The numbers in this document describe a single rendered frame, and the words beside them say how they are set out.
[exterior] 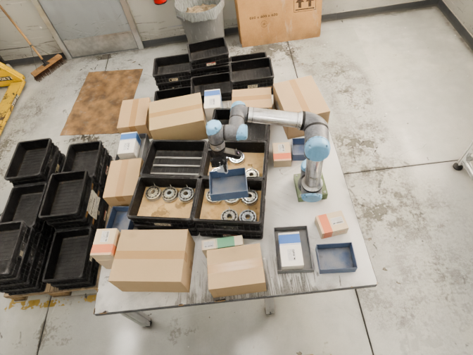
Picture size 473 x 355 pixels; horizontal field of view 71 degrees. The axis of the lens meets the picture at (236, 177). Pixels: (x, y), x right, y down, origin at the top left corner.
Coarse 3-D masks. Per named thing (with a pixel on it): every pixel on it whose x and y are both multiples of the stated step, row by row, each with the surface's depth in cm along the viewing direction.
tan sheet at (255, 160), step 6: (246, 156) 224; (252, 156) 223; (258, 156) 223; (228, 162) 223; (246, 162) 221; (252, 162) 220; (258, 162) 220; (210, 168) 221; (228, 168) 220; (246, 168) 218; (258, 168) 217
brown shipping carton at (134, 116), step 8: (128, 104) 262; (136, 104) 261; (144, 104) 260; (120, 112) 258; (128, 112) 257; (136, 112) 256; (144, 112) 255; (120, 120) 252; (128, 120) 252; (136, 120) 251; (144, 120) 250; (120, 128) 249; (128, 128) 250; (136, 128) 250; (144, 128) 251
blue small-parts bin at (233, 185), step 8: (240, 168) 181; (216, 176) 186; (224, 176) 186; (232, 176) 186; (240, 176) 186; (216, 184) 185; (224, 184) 184; (232, 184) 184; (240, 184) 183; (216, 192) 182; (224, 192) 181; (232, 192) 173; (240, 192) 174; (216, 200) 179
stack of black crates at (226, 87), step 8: (192, 80) 331; (200, 80) 335; (208, 80) 336; (216, 80) 336; (224, 80) 337; (192, 88) 325; (200, 88) 337; (208, 88) 335; (216, 88) 334; (224, 88) 333; (224, 96) 319
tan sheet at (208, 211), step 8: (224, 200) 206; (240, 200) 205; (208, 208) 204; (216, 208) 203; (224, 208) 203; (232, 208) 202; (240, 208) 202; (256, 208) 200; (200, 216) 202; (208, 216) 201; (216, 216) 200
